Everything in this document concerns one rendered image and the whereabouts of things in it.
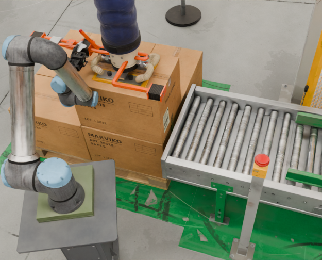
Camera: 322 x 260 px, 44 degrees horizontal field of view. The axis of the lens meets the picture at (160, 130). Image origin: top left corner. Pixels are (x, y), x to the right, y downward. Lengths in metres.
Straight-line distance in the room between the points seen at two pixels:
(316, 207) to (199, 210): 0.87
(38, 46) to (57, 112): 1.15
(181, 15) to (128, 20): 2.43
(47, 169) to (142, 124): 0.78
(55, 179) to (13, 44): 0.63
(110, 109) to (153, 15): 2.33
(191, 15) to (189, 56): 1.43
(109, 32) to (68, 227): 1.05
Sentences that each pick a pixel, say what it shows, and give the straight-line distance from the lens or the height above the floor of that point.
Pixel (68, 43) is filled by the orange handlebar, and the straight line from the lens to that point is 2.58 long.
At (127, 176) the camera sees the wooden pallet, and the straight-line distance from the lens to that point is 3.11.
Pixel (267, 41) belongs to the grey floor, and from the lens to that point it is 4.31.
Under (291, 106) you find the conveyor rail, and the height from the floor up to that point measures 0.59.
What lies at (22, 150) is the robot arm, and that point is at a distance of 2.00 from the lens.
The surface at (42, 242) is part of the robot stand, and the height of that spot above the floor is 0.75.
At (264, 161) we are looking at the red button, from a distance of 1.93.
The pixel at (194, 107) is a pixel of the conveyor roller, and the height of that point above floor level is 0.55.
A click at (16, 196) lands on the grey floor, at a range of 3.29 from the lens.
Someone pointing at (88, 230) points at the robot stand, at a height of 0.75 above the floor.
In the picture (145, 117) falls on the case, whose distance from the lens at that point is 2.44.
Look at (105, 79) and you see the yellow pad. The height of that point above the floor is 0.97.
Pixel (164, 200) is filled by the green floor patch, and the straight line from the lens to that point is 2.99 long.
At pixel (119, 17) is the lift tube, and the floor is 1.40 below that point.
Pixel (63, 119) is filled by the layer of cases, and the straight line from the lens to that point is 2.88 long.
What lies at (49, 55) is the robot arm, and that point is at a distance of 1.86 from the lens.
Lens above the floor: 2.58
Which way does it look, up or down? 50 degrees down
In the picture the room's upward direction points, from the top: 6 degrees counter-clockwise
